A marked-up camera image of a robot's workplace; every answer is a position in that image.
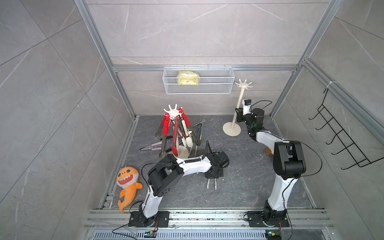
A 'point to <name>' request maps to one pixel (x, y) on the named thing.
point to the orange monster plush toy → (127, 178)
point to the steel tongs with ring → (200, 122)
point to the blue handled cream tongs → (198, 133)
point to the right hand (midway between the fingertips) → (238, 107)
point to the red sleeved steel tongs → (163, 131)
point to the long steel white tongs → (183, 139)
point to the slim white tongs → (215, 186)
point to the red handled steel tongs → (188, 124)
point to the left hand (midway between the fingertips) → (221, 174)
